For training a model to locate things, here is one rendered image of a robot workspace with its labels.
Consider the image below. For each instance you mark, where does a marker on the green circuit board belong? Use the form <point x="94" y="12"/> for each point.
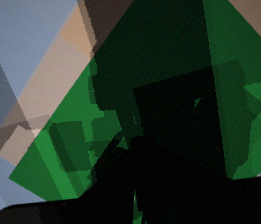
<point x="186" y="71"/>

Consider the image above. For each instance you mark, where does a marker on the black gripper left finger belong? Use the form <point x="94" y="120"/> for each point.
<point x="108" y="201"/>

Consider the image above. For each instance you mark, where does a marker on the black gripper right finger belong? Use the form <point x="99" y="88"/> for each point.
<point x="202" y="196"/>

